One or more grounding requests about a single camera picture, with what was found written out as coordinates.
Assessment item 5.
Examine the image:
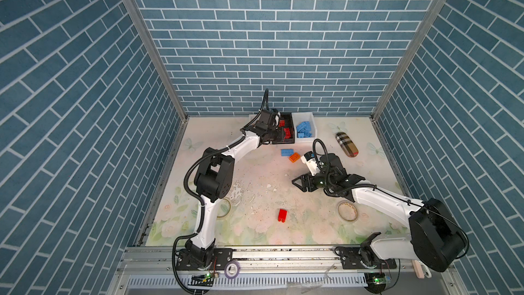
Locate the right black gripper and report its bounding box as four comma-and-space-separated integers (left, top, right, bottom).
291, 171, 334, 192

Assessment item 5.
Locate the red lego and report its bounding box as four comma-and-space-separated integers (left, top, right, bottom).
279, 119, 292, 141
278, 209, 287, 223

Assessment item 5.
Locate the blue lego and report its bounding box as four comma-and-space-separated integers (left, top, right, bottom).
296, 121, 314, 139
281, 149, 294, 157

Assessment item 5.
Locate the orange lego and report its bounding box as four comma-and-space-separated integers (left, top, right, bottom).
289, 152, 301, 163

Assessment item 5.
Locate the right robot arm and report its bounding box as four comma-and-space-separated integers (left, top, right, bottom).
292, 152, 470, 273

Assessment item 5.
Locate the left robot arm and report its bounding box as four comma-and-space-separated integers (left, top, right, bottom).
184, 109, 282, 266

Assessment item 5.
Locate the black middle bin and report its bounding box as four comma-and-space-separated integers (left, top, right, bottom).
271, 113, 295, 145

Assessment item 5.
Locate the plaid glasses case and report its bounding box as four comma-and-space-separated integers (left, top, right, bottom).
335, 132, 359, 158

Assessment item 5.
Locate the right white bin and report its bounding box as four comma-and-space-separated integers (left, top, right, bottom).
291, 112, 317, 143

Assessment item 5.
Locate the purple tape roll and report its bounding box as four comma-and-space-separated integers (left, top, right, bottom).
224, 260, 240, 280

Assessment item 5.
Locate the white pink device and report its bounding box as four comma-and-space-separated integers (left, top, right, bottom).
412, 260, 432, 279

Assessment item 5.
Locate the left black cable conduit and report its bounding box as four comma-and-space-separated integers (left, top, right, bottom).
171, 88, 270, 295

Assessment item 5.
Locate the right tape ring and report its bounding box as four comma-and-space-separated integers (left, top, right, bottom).
336, 200, 360, 223

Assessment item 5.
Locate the tape ring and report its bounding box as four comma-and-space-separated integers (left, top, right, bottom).
336, 200, 360, 223
216, 197, 233, 219

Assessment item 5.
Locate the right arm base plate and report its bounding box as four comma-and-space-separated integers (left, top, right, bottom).
334, 246, 397, 270

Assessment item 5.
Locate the left tape ring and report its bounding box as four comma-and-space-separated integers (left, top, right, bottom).
216, 197, 233, 219

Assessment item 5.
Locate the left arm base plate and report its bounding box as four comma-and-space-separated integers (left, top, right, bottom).
174, 248, 233, 271

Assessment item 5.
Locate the metal front rail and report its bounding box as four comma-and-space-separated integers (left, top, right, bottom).
108, 245, 467, 294

